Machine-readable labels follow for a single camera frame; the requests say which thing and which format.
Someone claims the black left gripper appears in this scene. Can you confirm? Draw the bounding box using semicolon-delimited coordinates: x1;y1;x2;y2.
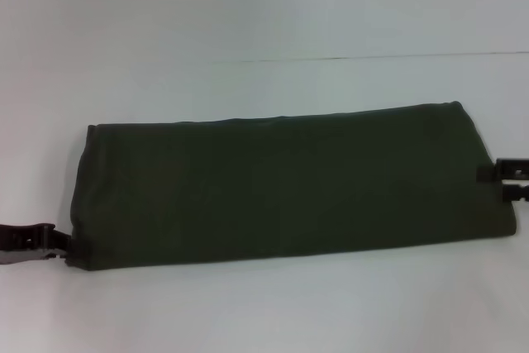
0;222;74;266

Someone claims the dark green FREE t-shirt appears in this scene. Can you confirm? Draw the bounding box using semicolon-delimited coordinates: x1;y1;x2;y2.
65;99;520;273

